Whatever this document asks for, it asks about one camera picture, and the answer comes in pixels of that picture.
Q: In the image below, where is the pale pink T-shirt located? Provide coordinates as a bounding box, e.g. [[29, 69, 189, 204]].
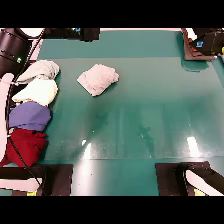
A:
[[76, 63, 120, 97]]

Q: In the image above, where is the cream garment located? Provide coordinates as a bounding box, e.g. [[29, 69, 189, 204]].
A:
[[11, 77, 60, 107]]

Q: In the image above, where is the purple garment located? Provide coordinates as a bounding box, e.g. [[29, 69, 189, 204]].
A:
[[7, 101, 52, 133]]

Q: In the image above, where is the grey garment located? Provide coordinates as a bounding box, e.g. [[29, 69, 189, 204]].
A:
[[15, 59, 61, 85]]

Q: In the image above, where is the red garment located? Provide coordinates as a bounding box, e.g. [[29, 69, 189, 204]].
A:
[[0, 127, 49, 168]]

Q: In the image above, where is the white garment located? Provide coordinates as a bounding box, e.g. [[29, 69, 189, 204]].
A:
[[185, 28, 199, 42]]

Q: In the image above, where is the black cable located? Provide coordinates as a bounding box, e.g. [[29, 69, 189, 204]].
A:
[[4, 29, 46, 196]]

